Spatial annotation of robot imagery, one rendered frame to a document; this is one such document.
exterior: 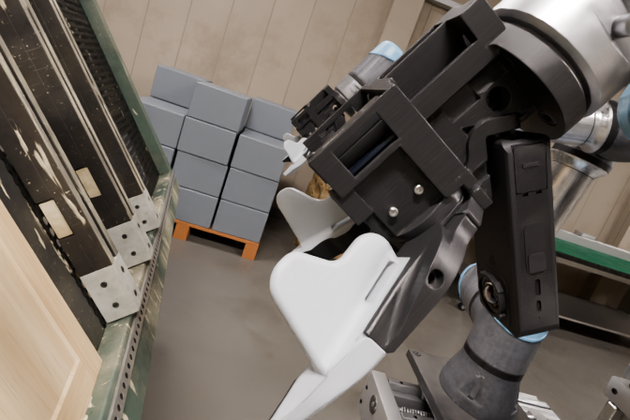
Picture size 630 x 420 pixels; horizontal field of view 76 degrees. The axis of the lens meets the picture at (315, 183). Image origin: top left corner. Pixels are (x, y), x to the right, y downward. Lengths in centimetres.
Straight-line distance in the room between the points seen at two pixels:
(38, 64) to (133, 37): 371
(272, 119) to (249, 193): 74
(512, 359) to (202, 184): 290
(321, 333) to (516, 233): 11
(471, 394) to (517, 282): 69
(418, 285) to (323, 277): 4
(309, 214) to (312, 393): 14
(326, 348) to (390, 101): 11
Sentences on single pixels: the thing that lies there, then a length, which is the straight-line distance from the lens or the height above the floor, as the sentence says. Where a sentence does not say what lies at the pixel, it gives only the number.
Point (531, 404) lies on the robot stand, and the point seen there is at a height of 95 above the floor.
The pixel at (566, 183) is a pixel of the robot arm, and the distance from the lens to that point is 97.
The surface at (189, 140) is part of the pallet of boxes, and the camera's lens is 339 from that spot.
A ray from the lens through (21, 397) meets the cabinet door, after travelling 73.
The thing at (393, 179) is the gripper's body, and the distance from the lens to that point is 20.
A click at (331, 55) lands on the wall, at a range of 463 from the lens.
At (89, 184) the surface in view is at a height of 110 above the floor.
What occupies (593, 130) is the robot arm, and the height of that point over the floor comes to 159.
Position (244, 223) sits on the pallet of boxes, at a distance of 349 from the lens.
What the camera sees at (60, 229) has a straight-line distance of 95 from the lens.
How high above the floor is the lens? 149
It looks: 12 degrees down
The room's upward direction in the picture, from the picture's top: 20 degrees clockwise
